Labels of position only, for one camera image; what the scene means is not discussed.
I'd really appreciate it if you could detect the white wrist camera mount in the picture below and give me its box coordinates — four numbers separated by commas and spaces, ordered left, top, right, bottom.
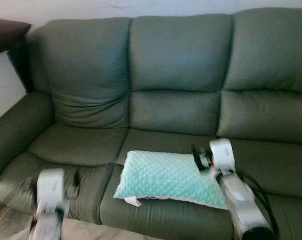
210, 138, 236, 172
36, 168, 66, 213

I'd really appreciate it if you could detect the teal dotted minky pillow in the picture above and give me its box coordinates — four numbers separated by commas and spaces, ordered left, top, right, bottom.
113, 150, 229, 210

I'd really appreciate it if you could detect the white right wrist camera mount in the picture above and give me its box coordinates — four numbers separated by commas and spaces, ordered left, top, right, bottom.
210, 138, 236, 172

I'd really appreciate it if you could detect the dark brown side table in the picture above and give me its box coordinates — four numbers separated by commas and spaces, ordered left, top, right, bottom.
0, 18, 34, 93

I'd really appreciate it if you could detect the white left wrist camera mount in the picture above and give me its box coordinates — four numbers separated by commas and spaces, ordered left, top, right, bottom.
36, 168, 66, 213

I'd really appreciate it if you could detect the green leather three-seat sofa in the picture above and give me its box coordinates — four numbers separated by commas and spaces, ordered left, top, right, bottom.
0, 7, 302, 240

